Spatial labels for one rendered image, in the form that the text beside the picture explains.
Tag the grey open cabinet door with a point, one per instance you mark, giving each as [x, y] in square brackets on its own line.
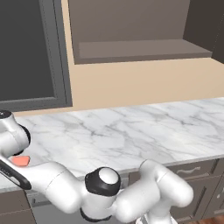
[27, 49]

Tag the grey base cabinet door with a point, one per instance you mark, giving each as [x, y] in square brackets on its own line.
[217, 198]
[191, 201]

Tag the grey open wall cabinet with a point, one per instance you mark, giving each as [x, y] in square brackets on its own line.
[131, 29]

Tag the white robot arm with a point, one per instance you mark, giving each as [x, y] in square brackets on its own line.
[58, 186]

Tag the pink bar soap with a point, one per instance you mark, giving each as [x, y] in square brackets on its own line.
[20, 160]

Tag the grey drawer front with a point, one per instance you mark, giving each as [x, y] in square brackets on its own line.
[189, 168]

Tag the grey base cabinet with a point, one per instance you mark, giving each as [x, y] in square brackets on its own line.
[14, 207]

